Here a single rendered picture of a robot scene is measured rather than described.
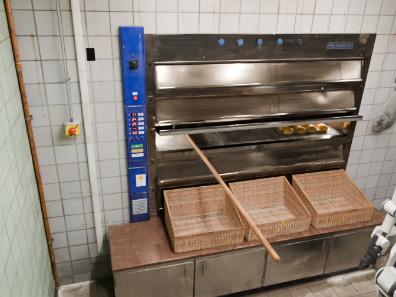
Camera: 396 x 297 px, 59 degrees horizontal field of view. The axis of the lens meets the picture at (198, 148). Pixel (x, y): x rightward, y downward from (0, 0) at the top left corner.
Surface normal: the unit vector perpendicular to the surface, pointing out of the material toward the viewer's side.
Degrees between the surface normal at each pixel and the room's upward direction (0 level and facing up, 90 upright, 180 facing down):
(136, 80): 90
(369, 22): 90
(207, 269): 90
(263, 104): 70
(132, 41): 90
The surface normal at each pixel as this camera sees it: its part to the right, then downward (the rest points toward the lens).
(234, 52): 0.28, 0.40
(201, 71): 0.27, 0.07
